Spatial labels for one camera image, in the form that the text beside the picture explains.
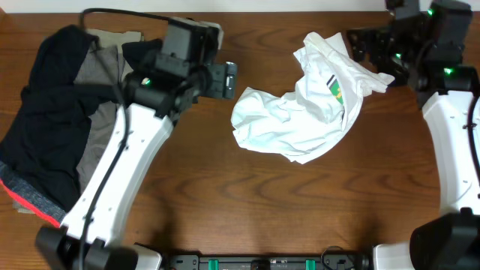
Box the white t-shirt with green logo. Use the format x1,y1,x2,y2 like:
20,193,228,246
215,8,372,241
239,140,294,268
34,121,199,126
231,32,395,164

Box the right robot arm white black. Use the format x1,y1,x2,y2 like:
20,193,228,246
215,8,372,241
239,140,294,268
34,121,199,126
347,0,479,270

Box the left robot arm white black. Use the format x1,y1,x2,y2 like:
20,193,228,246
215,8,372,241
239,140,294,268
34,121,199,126
35,37,236,269

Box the grey folded garment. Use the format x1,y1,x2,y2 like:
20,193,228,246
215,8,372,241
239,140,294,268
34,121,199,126
75,46,123,193

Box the black garment with red trim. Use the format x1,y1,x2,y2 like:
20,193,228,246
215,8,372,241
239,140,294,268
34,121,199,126
1,25,162,227

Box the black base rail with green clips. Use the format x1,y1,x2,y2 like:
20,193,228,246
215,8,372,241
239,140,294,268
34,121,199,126
160,250,374,270

